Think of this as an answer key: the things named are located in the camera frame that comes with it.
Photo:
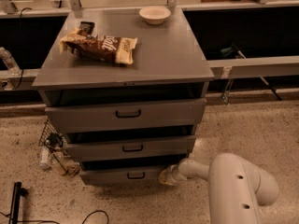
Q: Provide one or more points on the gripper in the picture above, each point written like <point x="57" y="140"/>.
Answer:
<point x="176" y="173"/>

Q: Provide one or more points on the grey bottom drawer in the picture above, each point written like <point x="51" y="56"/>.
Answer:
<point x="126" y="170"/>

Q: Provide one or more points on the grey drawer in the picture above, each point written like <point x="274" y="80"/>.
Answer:
<point x="112" y="117"/>
<point x="128" y="144"/>
<point x="126" y="170"/>

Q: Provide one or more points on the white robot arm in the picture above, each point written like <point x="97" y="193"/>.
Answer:
<point x="236" y="187"/>

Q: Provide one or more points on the grey middle drawer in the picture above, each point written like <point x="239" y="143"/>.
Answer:
<point x="128" y="144"/>

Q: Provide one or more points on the grey top drawer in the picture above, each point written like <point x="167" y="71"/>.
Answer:
<point x="112" y="117"/>

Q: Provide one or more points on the grey drawer cabinet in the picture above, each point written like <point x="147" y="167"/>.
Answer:
<point x="168" y="65"/>

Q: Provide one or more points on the bottles beside cabinet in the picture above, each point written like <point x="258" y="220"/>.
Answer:
<point x="55" y="157"/>

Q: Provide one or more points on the brown white snack bag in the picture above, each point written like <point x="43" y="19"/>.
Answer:
<point x="105" y="48"/>

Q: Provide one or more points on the white bowl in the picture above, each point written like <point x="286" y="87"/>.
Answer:
<point x="154" y="15"/>

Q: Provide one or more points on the small black packet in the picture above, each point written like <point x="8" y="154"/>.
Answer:
<point x="87" y="26"/>

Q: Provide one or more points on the clear plastic bottle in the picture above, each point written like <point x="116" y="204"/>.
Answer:
<point x="9" y="62"/>

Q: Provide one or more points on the wire basket on floor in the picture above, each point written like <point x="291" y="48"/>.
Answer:
<point x="47" y="131"/>

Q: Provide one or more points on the grey metal rail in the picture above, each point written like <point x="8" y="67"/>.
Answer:
<point x="255" y="67"/>

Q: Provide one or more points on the black stand post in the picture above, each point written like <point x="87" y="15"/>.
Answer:
<point x="18" y="192"/>

